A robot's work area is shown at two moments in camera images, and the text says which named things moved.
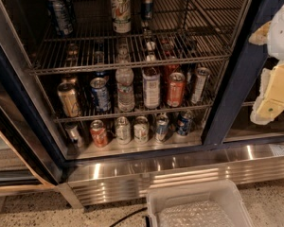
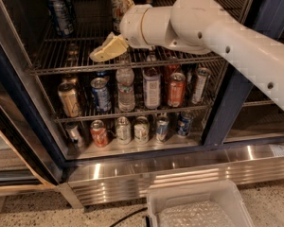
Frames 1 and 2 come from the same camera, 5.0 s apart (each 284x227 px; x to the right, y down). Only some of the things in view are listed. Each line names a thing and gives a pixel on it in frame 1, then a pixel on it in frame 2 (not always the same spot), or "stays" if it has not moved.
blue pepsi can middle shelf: x=100 y=94 stays
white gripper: x=283 y=32 → x=132 y=25
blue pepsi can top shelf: x=61 y=7 stays
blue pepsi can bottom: x=185 y=123 stays
